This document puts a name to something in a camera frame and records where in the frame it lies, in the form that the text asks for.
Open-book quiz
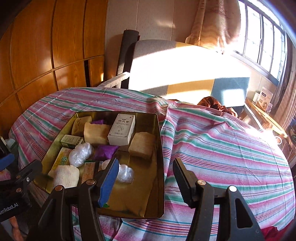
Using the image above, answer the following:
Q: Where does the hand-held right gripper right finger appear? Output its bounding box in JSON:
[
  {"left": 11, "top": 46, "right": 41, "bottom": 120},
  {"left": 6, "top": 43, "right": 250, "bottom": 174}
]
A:
[{"left": 173, "top": 158, "right": 264, "bottom": 241}]

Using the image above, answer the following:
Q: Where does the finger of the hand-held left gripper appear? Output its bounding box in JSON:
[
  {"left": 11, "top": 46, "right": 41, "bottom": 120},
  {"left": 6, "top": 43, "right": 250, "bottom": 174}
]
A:
[
  {"left": 0, "top": 159, "right": 43, "bottom": 193},
  {"left": 0, "top": 154, "right": 15, "bottom": 172}
]

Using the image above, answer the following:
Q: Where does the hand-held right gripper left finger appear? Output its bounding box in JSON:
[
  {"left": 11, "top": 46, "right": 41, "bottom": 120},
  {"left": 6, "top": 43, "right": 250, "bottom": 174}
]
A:
[{"left": 26, "top": 158, "right": 119, "bottom": 241}]

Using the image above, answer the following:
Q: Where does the clear plastic ball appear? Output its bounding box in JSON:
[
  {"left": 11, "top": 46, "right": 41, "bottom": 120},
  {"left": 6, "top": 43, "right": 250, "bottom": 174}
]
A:
[
  {"left": 69, "top": 142, "right": 94, "bottom": 167},
  {"left": 102, "top": 159, "right": 134, "bottom": 183}
]

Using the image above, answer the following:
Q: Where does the green edged cracker packet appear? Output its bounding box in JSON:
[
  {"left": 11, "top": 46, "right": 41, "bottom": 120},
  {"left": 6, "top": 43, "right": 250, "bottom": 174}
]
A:
[{"left": 80, "top": 161, "right": 102, "bottom": 183}]

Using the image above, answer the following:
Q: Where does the gold metal tin box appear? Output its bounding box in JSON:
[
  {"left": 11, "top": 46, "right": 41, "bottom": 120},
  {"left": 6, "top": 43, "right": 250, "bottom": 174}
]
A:
[{"left": 32, "top": 111, "right": 165, "bottom": 219}]

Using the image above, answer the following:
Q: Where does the yellow cracker packet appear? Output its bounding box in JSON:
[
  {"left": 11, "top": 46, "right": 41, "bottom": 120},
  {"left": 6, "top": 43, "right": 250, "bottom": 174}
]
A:
[{"left": 47, "top": 147, "right": 73, "bottom": 176}]

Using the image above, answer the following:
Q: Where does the white gauze roll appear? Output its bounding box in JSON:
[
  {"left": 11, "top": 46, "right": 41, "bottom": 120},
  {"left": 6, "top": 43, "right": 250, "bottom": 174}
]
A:
[{"left": 48, "top": 165, "right": 80, "bottom": 189}]

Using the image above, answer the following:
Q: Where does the yellow soap block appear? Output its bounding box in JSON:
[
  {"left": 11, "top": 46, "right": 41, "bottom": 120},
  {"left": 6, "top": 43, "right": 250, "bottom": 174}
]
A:
[
  {"left": 71, "top": 116, "right": 92, "bottom": 137},
  {"left": 84, "top": 122, "right": 112, "bottom": 146},
  {"left": 128, "top": 132, "right": 156, "bottom": 160}
]

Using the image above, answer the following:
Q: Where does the green white small box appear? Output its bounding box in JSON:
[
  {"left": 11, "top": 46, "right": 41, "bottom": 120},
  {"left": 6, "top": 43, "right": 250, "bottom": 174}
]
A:
[{"left": 60, "top": 134, "right": 84, "bottom": 149}]

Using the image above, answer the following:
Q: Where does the white medicine box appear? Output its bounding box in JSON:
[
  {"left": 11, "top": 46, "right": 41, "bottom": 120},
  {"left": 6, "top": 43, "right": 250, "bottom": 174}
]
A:
[{"left": 107, "top": 113, "right": 136, "bottom": 146}]

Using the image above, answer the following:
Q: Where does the green glass table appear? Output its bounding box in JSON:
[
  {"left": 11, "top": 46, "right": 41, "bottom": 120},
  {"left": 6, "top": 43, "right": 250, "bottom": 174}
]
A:
[{"left": 6, "top": 138, "right": 19, "bottom": 163}]

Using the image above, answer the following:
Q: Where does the pink green striped bedsheet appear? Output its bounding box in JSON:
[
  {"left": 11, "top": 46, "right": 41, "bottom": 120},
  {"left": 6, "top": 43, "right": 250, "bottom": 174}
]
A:
[{"left": 9, "top": 88, "right": 294, "bottom": 241}]

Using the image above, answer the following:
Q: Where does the brown cloth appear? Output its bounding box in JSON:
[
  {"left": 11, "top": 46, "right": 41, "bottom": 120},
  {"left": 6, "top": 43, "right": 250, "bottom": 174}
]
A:
[{"left": 197, "top": 96, "right": 238, "bottom": 116}]

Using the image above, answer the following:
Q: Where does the red cloth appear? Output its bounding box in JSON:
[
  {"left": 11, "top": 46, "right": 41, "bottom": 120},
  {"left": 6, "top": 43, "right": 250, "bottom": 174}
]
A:
[{"left": 261, "top": 226, "right": 281, "bottom": 241}]

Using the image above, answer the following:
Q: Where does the wooden rack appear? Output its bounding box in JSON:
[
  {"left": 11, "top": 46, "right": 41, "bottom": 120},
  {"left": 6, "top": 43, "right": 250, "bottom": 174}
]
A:
[{"left": 245, "top": 97, "right": 288, "bottom": 138}]

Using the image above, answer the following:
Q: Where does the wooden wardrobe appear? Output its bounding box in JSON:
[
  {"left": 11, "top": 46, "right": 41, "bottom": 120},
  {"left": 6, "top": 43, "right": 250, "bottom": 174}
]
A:
[{"left": 0, "top": 0, "right": 109, "bottom": 137}]

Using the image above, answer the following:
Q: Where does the white printed box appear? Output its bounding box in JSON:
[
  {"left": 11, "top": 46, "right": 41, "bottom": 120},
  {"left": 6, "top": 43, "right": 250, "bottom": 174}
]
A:
[{"left": 255, "top": 86, "right": 274, "bottom": 108}]

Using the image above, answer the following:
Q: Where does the brown striped curtain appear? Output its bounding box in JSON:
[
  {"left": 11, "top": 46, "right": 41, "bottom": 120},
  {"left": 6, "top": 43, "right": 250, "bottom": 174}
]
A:
[{"left": 269, "top": 35, "right": 296, "bottom": 139}]

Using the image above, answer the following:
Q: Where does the beige patterned curtain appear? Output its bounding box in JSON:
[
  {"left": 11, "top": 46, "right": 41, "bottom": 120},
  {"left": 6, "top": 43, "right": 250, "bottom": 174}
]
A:
[{"left": 185, "top": 0, "right": 242, "bottom": 52}]

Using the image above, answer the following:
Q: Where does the barred window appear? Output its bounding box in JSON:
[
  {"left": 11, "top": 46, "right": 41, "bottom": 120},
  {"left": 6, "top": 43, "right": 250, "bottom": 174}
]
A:
[{"left": 231, "top": 0, "right": 288, "bottom": 80}]

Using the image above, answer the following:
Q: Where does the white metal bed rail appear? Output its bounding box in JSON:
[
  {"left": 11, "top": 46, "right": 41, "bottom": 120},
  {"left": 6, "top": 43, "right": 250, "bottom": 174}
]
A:
[{"left": 97, "top": 71, "right": 130, "bottom": 88}]

